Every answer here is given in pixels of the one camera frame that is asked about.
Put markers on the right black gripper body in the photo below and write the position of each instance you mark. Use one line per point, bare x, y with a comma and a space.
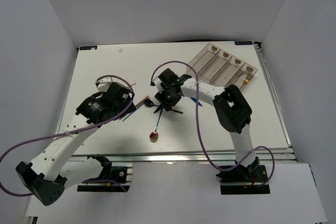
167, 98

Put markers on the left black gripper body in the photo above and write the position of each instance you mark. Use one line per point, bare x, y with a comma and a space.
122, 106

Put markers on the blue knife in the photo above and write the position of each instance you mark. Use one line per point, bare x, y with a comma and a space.
195, 101

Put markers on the blue-handled rainbow spoon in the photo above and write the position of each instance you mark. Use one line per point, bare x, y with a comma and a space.
154, 135

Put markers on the gold fork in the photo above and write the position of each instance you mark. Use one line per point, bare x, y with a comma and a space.
246, 79

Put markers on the black knife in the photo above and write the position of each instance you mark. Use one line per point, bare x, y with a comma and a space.
159, 108

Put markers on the black spoon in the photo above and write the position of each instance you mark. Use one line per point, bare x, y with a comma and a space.
148, 103

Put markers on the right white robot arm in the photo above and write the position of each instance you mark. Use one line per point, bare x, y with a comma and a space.
232, 110

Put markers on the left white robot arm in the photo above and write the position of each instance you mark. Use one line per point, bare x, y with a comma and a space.
45, 175

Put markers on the clear four-compartment organizer tray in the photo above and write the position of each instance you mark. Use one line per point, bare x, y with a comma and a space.
218, 67

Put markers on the left blue corner label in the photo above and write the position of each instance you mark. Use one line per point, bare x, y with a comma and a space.
88, 47

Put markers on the blue corner label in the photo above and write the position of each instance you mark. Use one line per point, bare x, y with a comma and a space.
241, 43
88, 47

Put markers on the right blue corner label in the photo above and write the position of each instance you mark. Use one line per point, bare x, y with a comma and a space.
241, 43

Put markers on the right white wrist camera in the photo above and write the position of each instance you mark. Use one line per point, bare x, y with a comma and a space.
156, 82

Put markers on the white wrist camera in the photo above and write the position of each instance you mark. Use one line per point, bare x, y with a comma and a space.
156, 82
103, 84

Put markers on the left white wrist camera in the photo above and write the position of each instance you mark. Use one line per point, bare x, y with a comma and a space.
103, 84

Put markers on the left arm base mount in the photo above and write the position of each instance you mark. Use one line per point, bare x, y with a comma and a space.
112, 179

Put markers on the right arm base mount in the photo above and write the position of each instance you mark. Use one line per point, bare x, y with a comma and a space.
235, 182

